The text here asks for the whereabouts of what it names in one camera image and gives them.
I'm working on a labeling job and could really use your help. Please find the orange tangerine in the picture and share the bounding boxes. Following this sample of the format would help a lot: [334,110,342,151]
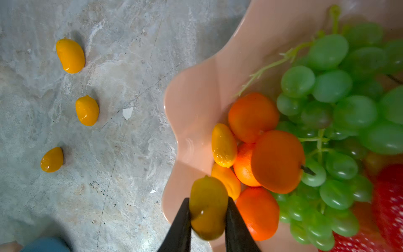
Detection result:
[236,187,280,241]
[251,130,305,194]
[233,143,261,187]
[228,92,280,143]

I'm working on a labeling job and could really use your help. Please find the green grape bunch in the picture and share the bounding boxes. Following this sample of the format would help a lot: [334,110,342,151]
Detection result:
[249,5,403,252]

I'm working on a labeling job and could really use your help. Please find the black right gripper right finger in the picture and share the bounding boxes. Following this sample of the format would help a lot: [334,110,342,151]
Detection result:
[225,197,261,252]

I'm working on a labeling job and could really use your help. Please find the small yellow kumquat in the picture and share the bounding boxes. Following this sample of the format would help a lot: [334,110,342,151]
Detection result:
[76,96,99,127]
[56,38,85,74]
[41,147,64,173]
[189,175,229,241]
[212,123,238,168]
[211,163,241,201]

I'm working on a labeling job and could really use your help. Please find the small yellow kumquat top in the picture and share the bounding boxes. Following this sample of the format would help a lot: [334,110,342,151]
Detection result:
[56,38,85,74]

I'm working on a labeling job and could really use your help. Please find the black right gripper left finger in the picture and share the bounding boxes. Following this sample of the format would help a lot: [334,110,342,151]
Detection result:
[157,198,192,252]

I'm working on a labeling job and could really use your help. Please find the pink scalloped fruit bowl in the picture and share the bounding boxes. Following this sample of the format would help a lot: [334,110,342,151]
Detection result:
[162,1,403,252]

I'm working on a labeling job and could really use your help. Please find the red strawberry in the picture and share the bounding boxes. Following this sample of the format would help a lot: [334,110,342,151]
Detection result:
[317,201,394,252]
[373,164,403,252]

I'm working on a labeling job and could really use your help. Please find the boy doll plush toy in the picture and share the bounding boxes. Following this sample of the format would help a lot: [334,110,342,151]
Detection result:
[1,237,71,252]

